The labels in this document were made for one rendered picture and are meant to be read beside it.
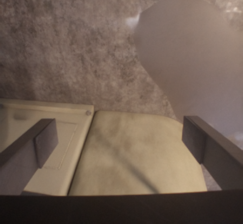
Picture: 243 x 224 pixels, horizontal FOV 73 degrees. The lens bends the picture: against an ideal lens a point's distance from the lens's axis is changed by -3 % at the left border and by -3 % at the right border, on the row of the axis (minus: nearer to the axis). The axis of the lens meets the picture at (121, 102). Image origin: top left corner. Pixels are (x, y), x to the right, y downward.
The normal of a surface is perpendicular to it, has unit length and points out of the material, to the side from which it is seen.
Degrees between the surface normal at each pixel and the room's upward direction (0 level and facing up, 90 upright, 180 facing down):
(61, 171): 90
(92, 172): 90
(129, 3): 0
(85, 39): 0
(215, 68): 0
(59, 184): 90
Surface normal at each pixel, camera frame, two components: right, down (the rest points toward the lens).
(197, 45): -0.11, 0.62
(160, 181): 0.06, -0.77
